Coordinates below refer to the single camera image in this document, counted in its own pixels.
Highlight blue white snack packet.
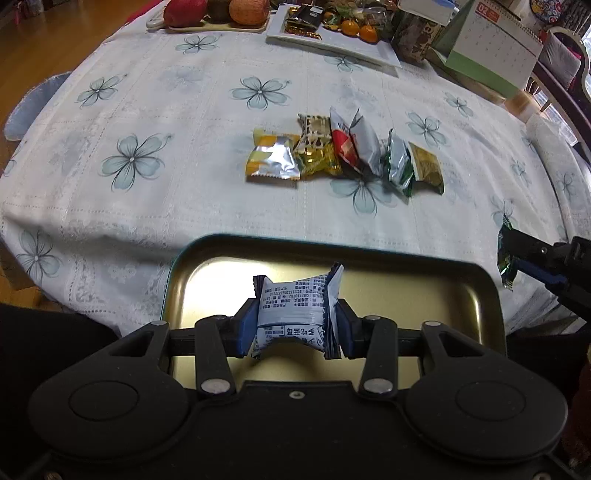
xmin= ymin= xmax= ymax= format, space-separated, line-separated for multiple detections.
xmin=250 ymin=263 xmax=345 ymax=360

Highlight brown patterned snack packet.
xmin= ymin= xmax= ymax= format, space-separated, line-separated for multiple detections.
xmin=294 ymin=114 xmax=342 ymax=178

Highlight yellow silver snack packet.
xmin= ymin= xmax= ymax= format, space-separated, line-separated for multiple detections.
xmin=245 ymin=128 xmax=301 ymax=181

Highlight white floral lace tablecloth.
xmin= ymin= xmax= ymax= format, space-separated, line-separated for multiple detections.
xmin=1 ymin=19 xmax=590 ymax=333

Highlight green white snack packet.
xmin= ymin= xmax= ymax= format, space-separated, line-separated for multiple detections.
xmin=385 ymin=129 xmax=415 ymax=198

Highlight olive gold snack packet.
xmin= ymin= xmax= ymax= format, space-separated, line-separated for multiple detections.
xmin=407 ymin=142 xmax=445 ymax=195

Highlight red apple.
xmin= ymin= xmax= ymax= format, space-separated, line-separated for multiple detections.
xmin=163 ymin=0 xmax=206 ymax=28

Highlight desk calendar green base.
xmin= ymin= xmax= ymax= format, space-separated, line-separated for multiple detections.
xmin=433 ymin=1 xmax=543 ymax=98

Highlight grey chair cushion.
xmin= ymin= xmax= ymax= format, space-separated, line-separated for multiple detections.
xmin=3 ymin=71 xmax=71 ymax=142

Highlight wooden chair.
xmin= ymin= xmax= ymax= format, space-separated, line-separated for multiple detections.
xmin=531 ymin=26 xmax=590 ymax=160

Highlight white rectangular plate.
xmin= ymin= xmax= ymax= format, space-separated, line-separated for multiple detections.
xmin=266 ymin=4 xmax=402 ymax=68

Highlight black snack packet on plate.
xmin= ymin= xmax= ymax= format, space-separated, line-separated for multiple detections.
xmin=287 ymin=5 xmax=325 ymax=28

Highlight gold metal tray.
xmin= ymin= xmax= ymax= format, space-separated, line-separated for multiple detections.
xmin=162 ymin=233 xmax=507 ymax=391

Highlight grey white snack packet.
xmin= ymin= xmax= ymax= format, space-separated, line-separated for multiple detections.
xmin=349 ymin=110 xmax=384 ymax=178

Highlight wooden fruit board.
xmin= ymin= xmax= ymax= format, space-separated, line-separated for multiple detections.
xmin=145 ymin=8 xmax=270 ymax=33

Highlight gold chocolate coins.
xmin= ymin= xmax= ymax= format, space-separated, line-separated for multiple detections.
xmin=283 ymin=21 xmax=322 ymax=40

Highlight red white hawthorn packet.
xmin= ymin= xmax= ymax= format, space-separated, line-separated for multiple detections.
xmin=329 ymin=107 xmax=363 ymax=174

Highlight tangerines on plate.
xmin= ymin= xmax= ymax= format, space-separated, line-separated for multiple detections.
xmin=339 ymin=19 xmax=380 ymax=44

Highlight brown printed snack jar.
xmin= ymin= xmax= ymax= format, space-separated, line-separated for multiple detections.
xmin=391 ymin=9 xmax=444 ymax=63

